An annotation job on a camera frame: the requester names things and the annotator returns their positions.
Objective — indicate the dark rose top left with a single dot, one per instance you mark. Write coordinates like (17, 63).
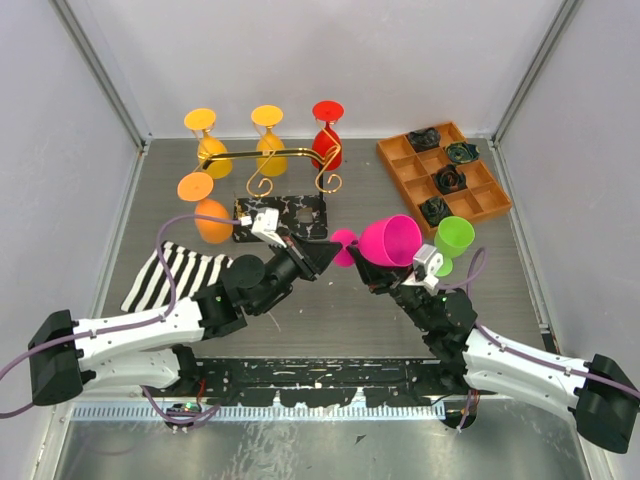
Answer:
(424, 139)

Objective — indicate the red plastic wine glass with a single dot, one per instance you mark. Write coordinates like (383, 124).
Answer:
(327, 142)

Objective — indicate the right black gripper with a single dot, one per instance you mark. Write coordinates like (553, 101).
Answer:
(375, 275)

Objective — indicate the dark rose bottom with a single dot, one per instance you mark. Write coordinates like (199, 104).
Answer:
(434, 210)

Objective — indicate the white slotted cable duct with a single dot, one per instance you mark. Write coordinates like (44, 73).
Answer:
(358, 411)

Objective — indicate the orange plastic wine glass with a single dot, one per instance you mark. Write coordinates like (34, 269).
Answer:
(212, 221)

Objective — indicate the yellow plastic wine glass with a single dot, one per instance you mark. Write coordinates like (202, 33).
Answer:
(201, 122)

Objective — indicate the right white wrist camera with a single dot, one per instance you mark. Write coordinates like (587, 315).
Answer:
(426, 263)

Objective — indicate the pink plastic wine glass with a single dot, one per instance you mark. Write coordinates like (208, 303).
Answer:
(390, 242)

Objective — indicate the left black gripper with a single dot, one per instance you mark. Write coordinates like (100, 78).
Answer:
(315, 256)

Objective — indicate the dark green rose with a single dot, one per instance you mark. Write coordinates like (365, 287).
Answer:
(462, 152)

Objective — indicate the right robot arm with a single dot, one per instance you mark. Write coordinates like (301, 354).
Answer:
(595, 394)

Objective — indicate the orange compartment tray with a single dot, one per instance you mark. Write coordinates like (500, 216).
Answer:
(412, 173)

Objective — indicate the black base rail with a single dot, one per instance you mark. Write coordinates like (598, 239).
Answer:
(315, 382)

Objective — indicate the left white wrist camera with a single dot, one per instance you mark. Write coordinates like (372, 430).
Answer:
(262, 226)

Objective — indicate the dark red rose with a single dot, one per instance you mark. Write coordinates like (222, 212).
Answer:
(449, 180)

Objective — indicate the green plastic wine glass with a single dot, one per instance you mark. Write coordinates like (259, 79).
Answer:
(453, 237)

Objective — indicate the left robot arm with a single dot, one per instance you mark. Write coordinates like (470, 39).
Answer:
(148, 348)

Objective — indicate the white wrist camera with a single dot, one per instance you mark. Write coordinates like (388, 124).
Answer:
(262, 226)
(426, 263)

